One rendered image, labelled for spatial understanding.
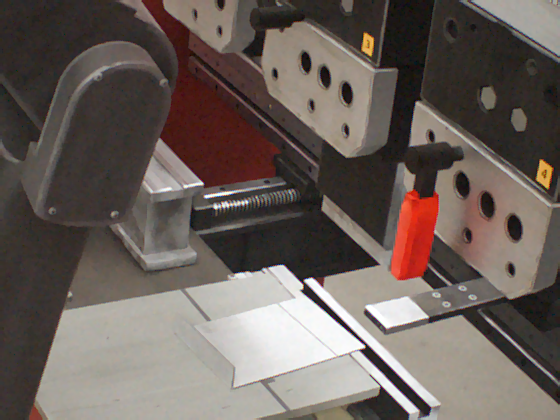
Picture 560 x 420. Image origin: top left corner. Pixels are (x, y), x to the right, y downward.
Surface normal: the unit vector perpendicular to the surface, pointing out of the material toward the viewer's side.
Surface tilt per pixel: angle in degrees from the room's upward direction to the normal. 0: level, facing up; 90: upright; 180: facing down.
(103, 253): 0
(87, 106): 97
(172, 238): 90
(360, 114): 90
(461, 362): 0
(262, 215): 0
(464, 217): 90
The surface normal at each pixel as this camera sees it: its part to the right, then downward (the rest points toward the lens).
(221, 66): -0.86, 0.14
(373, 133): 0.49, 0.47
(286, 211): 0.12, -0.87
